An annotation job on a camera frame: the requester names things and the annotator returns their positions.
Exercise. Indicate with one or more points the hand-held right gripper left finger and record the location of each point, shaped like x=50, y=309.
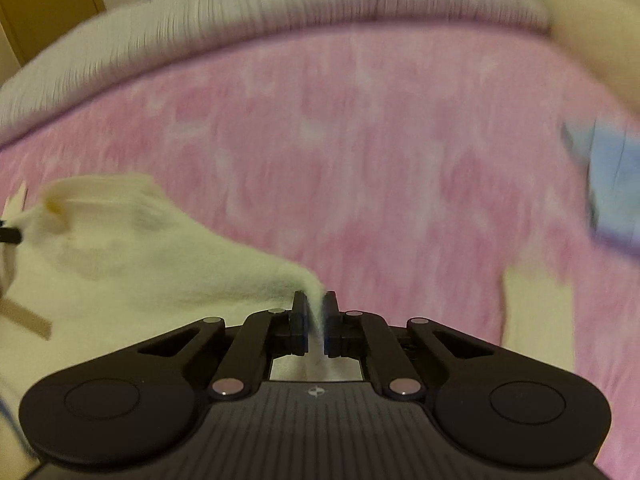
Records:
x=300, y=322

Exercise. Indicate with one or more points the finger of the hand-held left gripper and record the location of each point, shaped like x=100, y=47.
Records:
x=9, y=235

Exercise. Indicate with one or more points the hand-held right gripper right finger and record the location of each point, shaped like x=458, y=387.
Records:
x=330, y=322

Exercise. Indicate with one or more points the cream fleece jacket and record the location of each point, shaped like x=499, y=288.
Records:
x=150, y=265

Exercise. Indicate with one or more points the pink bed with grey bolster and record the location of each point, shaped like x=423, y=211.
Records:
x=380, y=160

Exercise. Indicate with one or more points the brown wooden door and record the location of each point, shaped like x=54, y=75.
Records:
x=45, y=0

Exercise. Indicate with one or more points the grey ribbed quilt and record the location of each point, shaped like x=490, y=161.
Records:
x=240, y=15

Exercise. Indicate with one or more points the light blue cloth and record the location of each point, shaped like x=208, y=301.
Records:
x=612, y=180

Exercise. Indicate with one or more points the cream pillow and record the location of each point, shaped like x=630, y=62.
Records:
x=595, y=25

